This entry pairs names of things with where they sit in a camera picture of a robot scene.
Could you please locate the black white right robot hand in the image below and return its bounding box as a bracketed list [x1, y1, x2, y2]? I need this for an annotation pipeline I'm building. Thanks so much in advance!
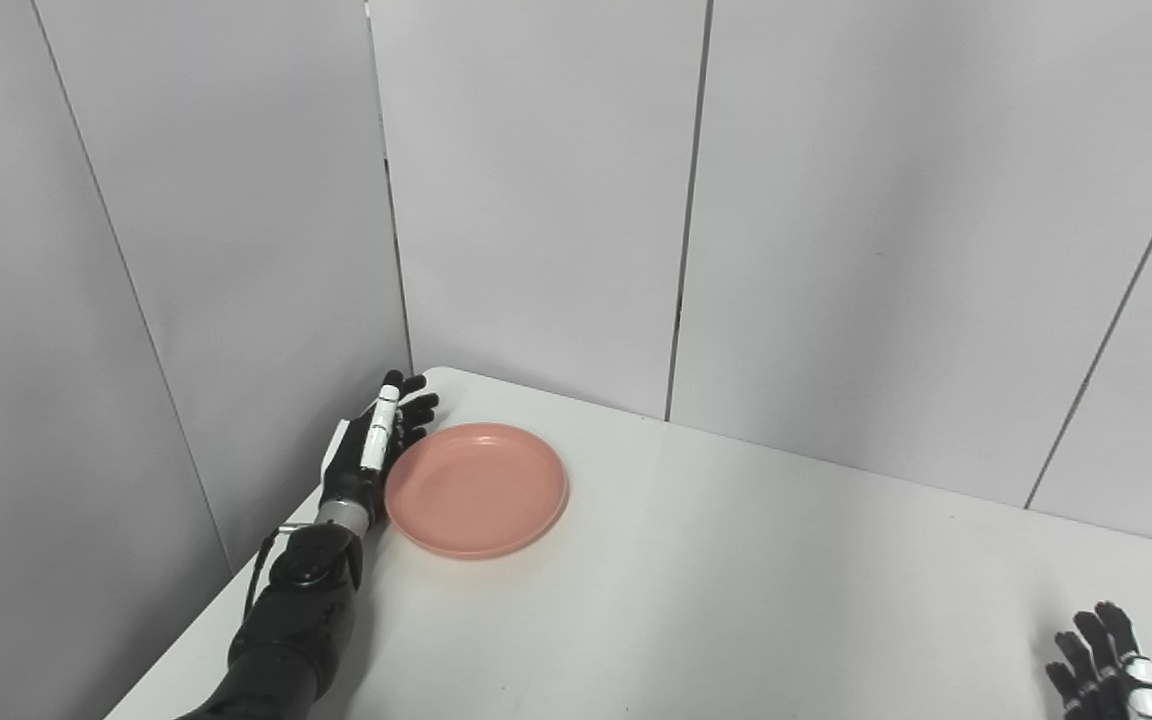
[1044, 600, 1152, 720]

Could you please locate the pink round plate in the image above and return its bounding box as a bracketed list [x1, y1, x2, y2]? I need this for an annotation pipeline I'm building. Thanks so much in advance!
[384, 422, 570, 560]

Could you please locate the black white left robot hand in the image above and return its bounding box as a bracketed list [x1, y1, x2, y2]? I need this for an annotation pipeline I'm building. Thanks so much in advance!
[319, 370, 440, 526]

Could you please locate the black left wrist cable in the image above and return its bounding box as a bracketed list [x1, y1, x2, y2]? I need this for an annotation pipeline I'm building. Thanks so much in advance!
[241, 525, 312, 621]

